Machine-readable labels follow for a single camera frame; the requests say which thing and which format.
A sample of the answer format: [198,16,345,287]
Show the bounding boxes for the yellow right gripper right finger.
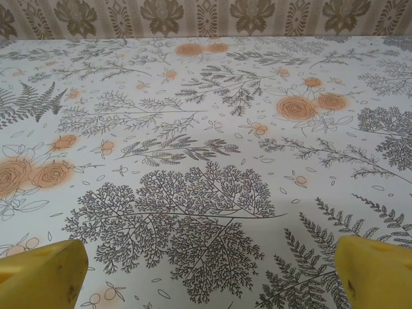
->
[335,236,412,309]

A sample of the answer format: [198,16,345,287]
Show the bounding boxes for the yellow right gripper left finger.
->
[0,239,89,309]

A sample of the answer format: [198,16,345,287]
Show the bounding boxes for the floral patterned table cover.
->
[0,35,412,309]

